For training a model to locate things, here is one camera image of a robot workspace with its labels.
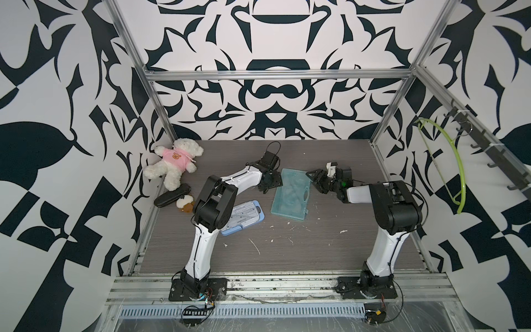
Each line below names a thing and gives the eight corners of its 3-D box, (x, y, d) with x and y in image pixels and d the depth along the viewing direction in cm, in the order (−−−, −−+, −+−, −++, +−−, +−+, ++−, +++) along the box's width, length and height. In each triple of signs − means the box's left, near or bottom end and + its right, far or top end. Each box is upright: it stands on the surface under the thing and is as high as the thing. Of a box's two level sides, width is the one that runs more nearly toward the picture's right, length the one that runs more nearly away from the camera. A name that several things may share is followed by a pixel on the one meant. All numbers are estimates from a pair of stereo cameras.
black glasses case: (158, 210, 96) (154, 205, 92) (156, 200, 99) (152, 195, 95) (193, 196, 100) (190, 191, 96) (190, 187, 103) (187, 181, 100)
